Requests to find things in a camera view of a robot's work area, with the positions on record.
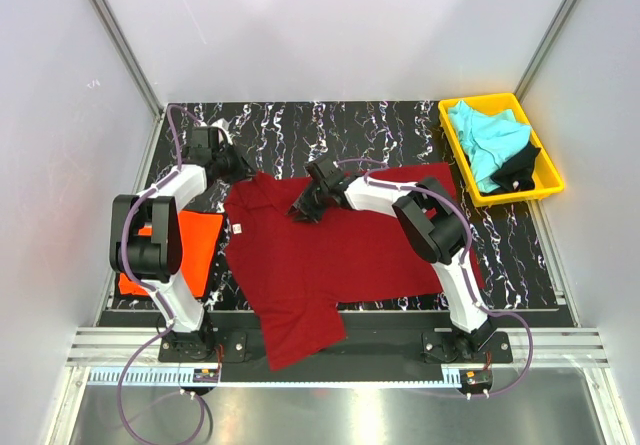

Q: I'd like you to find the left corner aluminium post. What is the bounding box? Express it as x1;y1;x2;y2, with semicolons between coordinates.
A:
72;0;166;119

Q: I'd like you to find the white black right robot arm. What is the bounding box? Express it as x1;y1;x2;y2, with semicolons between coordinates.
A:
288;173;495;362

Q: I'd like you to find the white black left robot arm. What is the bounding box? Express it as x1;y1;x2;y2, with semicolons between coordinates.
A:
109;119;255;361

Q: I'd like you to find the folded orange t shirt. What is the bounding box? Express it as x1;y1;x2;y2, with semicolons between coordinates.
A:
118;209;225;299

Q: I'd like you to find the yellow plastic bin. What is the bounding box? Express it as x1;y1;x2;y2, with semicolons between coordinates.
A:
438;93;565;207

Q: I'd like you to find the aluminium frame rail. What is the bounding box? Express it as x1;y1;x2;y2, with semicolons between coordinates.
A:
68;327;608;368

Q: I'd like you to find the right corner aluminium post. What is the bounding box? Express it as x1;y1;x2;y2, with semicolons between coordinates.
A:
514;0;580;101

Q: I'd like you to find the turquoise t shirt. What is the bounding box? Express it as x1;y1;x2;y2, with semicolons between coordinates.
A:
447;100;531;194

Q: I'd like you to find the left orange connector box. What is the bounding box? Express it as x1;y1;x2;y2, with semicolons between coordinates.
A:
192;365;221;383

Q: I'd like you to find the black t shirt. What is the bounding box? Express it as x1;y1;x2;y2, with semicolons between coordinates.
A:
490;142;541;195

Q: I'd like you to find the corner aluminium post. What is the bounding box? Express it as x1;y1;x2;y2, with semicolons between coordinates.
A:
72;0;166;119
514;0;580;101

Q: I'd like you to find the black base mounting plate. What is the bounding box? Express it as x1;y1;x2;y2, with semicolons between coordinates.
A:
98;306;574;384

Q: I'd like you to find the orange connector box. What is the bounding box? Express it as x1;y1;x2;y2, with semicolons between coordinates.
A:
192;365;221;383
461;369;493;394

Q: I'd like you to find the dark red polo shirt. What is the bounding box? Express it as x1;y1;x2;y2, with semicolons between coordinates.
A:
224;173;471;371

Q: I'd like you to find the right orange connector box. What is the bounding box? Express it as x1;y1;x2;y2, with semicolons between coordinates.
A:
461;369;493;394

